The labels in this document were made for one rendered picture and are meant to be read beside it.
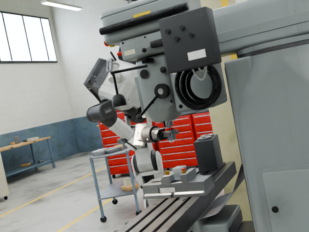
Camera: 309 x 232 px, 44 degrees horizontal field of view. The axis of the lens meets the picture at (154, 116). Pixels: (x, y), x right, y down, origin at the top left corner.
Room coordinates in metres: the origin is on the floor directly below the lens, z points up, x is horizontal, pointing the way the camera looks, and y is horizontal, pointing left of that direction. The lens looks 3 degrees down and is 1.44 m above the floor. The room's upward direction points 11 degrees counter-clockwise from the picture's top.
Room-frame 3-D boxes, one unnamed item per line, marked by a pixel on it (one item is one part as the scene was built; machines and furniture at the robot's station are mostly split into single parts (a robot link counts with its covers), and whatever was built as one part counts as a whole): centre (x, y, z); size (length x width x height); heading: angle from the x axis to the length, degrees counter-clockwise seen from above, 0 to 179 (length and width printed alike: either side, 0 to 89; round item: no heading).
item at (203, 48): (1.49, -0.19, 1.62); 0.20 x 0.09 x 0.21; 64
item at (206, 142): (2.43, -0.29, 1.03); 0.22 x 0.12 x 0.20; 162
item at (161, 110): (1.91, -0.07, 1.47); 0.21 x 0.19 x 0.32; 154
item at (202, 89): (1.83, -0.24, 1.47); 0.24 x 0.19 x 0.26; 154
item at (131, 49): (1.90, -0.10, 1.68); 0.34 x 0.24 x 0.10; 64
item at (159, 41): (1.77, -0.06, 1.66); 0.12 x 0.04 x 0.04; 64
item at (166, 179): (1.97, -0.02, 1.02); 0.12 x 0.06 x 0.04; 152
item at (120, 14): (1.91, -0.08, 1.81); 0.47 x 0.26 x 0.16; 64
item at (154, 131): (1.98, 0.00, 1.24); 0.13 x 0.12 x 0.10; 133
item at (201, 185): (1.95, -0.05, 0.98); 0.35 x 0.15 x 0.11; 62
